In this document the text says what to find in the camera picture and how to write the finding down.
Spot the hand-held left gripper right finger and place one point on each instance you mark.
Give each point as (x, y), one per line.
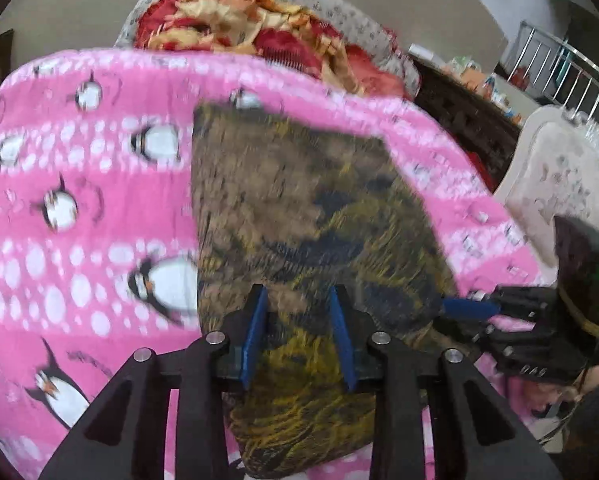
(342, 340)

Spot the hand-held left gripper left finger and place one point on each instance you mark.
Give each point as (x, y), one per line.
(254, 340)

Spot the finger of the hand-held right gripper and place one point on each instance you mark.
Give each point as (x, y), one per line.
(484, 342)
(469, 308)

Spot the brown patterned garment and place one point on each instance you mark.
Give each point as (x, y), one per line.
(304, 220)

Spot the white ornate chair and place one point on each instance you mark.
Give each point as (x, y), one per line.
(554, 175)

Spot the metal railing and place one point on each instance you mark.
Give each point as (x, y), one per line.
(569, 70)

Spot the pink penguin blanket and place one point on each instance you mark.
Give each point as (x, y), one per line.
(79, 170)

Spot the red floral blanket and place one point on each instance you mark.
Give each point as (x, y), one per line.
(279, 40)
(349, 10)

